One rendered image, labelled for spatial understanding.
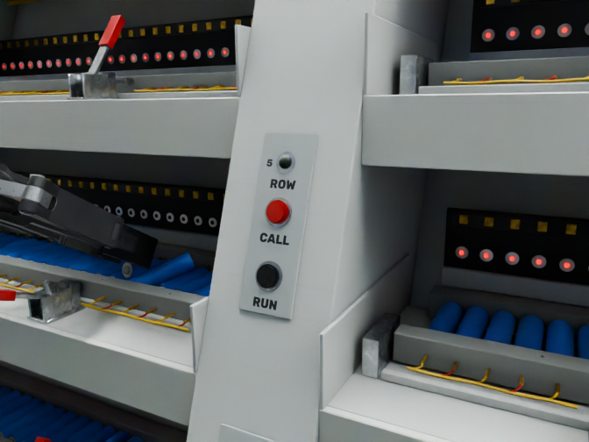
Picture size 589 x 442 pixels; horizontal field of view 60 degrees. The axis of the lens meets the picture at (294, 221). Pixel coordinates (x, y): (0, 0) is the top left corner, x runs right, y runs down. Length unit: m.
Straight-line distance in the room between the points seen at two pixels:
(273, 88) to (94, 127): 0.18
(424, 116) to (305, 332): 0.15
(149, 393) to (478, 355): 0.24
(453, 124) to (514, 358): 0.15
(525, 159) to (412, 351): 0.15
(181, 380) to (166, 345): 0.04
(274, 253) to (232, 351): 0.07
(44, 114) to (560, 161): 0.43
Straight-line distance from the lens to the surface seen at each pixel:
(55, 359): 0.49
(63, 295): 0.50
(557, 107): 0.32
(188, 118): 0.41
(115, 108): 0.47
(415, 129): 0.33
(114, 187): 0.67
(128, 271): 0.53
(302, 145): 0.35
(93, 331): 0.47
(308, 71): 0.36
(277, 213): 0.34
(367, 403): 0.34
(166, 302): 0.45
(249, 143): 0.37
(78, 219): 0.40
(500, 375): 0.37
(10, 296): 0.48
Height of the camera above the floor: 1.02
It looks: 4 degrees up
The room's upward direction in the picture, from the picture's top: 8 degrees clockwise
